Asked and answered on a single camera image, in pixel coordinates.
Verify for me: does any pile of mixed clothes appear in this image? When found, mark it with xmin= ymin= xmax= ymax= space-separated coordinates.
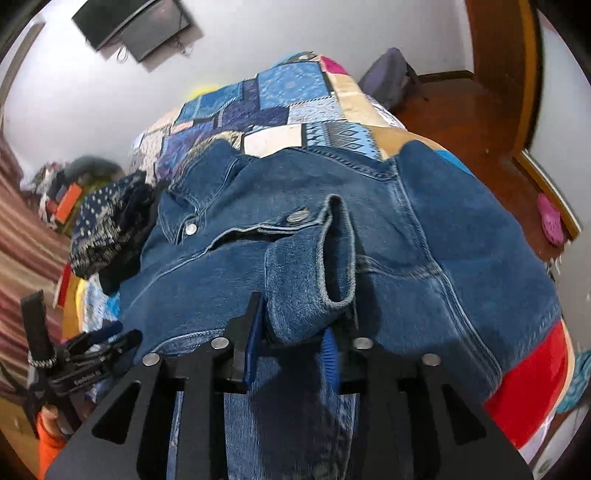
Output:
xmin=21 ymin=154 xmax=126 ymax=232

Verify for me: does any black wall television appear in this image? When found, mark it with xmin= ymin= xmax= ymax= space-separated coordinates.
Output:
xmin=71 ymin=0 xmax=204 ymax=72

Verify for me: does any person's left hand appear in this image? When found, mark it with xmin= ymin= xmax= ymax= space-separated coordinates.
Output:
xmin=41 ymin=405 xmax=63 ymax=435

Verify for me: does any striped brown cloth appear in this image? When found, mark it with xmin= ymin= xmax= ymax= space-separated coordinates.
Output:
xmin=0 ymin=131 xmax=72 ymax=404

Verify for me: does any pink clog shoe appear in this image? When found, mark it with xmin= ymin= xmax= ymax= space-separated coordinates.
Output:
xmin=536 ymin=193 xmax=566 ymax=246

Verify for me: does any dark patterned cloth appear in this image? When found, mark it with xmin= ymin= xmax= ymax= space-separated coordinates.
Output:
xmin=69 ymin=171 xmax=155 ymax=280

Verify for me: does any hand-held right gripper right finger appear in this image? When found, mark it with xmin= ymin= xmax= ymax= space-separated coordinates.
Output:
xmin=318 ymin=298 xmax=536 ymax=480

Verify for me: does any orange box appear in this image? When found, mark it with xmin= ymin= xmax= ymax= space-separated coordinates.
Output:
xmin=54 ymin=182 xmax=85 ymax=223

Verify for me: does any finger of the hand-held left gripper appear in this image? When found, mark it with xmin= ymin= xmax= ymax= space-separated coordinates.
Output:
xmin=62 ymin=320 xmax=124 ymax=356
xmin=85 ymin=329 xmax=143 ymax=370

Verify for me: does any purple backpack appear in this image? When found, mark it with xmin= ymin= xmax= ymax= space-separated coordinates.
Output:
xmin=358 ymin=47 xmax=421 ymax=112

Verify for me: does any black zip jacket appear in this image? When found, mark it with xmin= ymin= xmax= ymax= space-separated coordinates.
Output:
xmin=99 ymin=185 xmax=160 ymax=296

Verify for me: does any blue denim jacket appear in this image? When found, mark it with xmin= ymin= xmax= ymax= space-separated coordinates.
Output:
xmin=117 ymin=138 xmax=561 ymax=480

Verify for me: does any patchwork bedspread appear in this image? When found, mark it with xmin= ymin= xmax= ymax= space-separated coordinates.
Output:
xmin=53 ymin=51 xmax=578 ymax=462

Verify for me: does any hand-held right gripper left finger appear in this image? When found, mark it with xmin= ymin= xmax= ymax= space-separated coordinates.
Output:
xmin=44 ymin=292 xmax=266 ymax=480

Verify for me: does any teal cloth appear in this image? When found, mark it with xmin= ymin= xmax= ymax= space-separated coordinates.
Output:
xmin=555 ymin=350 xmax=591 ymax=415

